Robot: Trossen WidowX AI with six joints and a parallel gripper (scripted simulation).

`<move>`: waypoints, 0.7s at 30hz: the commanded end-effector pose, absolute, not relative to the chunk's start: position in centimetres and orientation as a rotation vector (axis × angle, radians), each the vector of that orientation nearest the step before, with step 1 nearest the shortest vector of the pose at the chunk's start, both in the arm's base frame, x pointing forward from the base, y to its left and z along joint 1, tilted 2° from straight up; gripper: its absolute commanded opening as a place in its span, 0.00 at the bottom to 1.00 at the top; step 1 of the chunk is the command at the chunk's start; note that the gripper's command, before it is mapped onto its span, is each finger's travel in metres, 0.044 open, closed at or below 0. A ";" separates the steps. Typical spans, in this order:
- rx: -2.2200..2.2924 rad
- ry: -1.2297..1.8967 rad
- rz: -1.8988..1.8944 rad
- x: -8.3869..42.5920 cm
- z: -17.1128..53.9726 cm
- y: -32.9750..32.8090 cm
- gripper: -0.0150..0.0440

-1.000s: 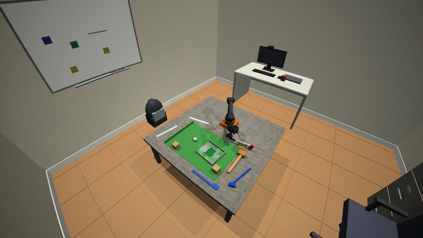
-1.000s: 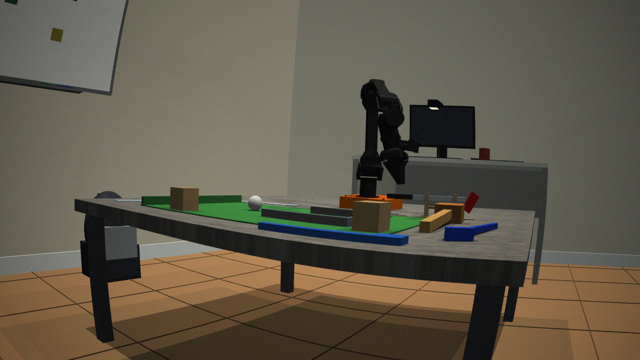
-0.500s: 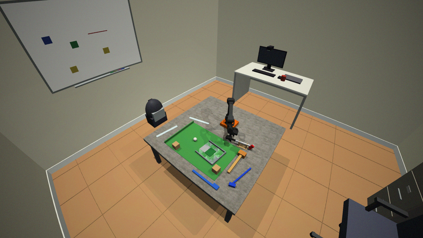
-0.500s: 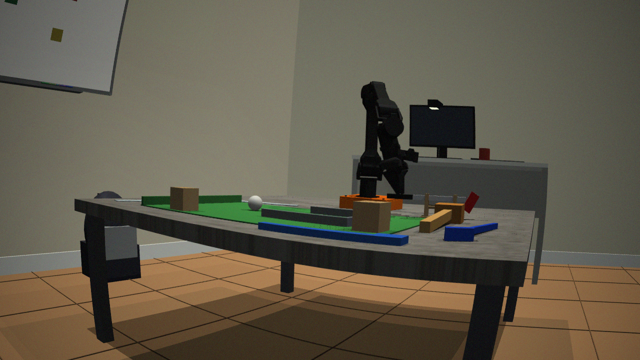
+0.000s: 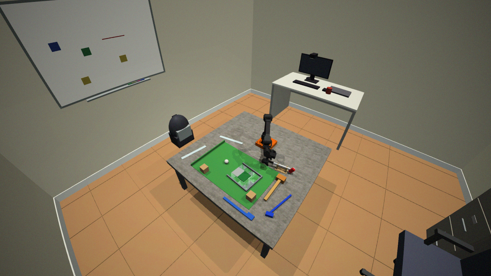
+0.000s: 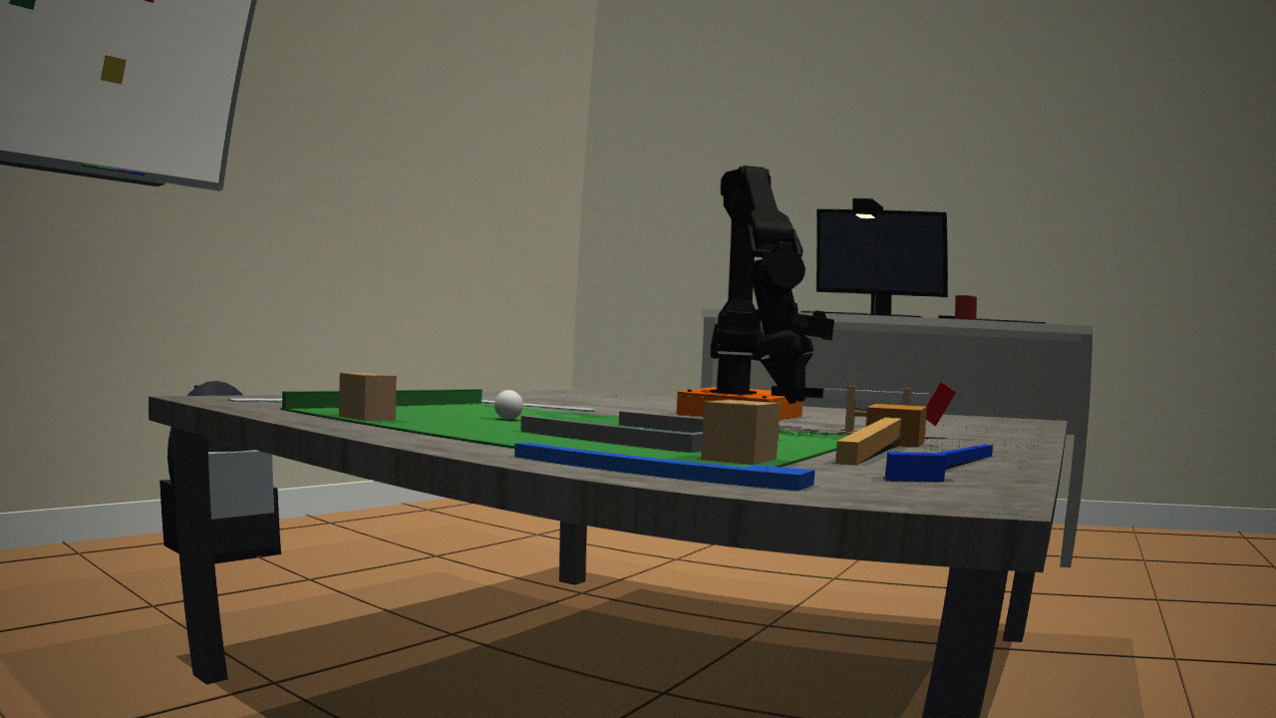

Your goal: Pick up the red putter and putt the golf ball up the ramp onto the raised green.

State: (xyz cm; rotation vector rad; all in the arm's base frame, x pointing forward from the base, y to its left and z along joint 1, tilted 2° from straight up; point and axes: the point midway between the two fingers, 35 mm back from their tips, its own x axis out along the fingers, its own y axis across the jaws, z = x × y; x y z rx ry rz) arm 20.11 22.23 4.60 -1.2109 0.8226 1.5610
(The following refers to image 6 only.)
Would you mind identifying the long blue flat bar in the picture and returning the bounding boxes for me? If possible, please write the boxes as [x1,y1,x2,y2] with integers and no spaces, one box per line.
[514,443,814,492]

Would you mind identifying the white golf ball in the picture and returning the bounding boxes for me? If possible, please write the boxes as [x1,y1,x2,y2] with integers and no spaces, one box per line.
[494,390,523,420]

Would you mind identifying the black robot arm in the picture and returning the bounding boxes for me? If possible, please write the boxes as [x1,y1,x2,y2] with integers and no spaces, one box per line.
[709,166,835,397]

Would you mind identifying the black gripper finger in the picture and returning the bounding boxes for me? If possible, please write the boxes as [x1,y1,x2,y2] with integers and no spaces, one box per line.
[760,351,803,404]
[796,353,813,402]

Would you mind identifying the green putting mat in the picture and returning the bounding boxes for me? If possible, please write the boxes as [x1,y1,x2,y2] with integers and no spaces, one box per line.
[279,403,849,467]

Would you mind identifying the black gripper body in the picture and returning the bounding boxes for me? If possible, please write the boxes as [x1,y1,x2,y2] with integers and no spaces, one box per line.
[755,295,814,358]

